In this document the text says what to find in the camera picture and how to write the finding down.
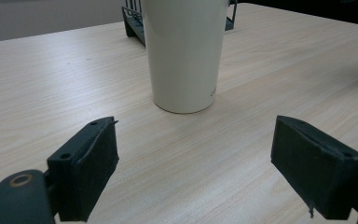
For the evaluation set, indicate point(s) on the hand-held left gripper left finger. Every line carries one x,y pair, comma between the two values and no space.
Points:
84,174

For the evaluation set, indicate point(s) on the white cup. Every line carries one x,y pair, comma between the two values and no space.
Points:
183,56

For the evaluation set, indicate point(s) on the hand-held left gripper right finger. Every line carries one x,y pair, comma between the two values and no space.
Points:
310,168

